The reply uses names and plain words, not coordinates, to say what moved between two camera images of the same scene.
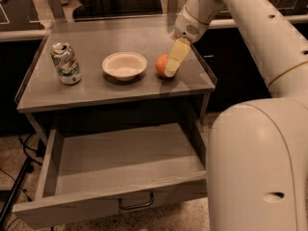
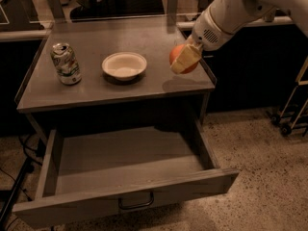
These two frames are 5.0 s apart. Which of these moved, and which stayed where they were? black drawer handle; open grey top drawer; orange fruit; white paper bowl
Moved: orange fruit
Stayed: black drawer handle; open grey top drawer; white paper bowl
